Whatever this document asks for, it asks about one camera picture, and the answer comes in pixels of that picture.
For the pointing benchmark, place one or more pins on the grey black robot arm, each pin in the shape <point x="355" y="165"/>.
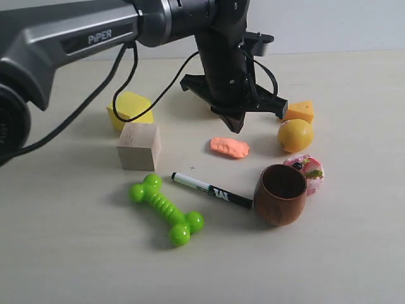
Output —
<point x="36" y="41"/>

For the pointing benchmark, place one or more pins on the pink cake slice toy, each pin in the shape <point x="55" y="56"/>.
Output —
<point x="311" y="169"/>

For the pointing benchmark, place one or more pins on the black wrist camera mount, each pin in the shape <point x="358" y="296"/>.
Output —
<point x="256" y="43"/>

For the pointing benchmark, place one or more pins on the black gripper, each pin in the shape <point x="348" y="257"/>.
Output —
<point x="229" y="81"/>

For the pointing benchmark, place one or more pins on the orange cheese wedge toy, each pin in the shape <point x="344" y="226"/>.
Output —
<point x="303" y="110"/>

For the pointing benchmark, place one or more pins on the yellow lemon toy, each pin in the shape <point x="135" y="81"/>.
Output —
<point x="295" y="135"/>

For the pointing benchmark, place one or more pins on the green bone dog toy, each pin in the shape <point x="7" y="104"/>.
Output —
<point x="182" y="225"/>

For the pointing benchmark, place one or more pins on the plain wooden cube block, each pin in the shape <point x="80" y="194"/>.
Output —
<point x="139" y="147"/>

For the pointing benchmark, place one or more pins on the yellow cube block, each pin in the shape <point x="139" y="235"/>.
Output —
<point x="128" y="105"/>

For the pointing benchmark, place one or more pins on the brown wooden cup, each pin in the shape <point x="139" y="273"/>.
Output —
<point x="280" y="194"/>

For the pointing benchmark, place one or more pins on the orange clay lump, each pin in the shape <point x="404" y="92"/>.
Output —
<point x="230" y="147"/>

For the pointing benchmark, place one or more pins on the black white marker pen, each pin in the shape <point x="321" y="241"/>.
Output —
<point x="212" y="190"/>

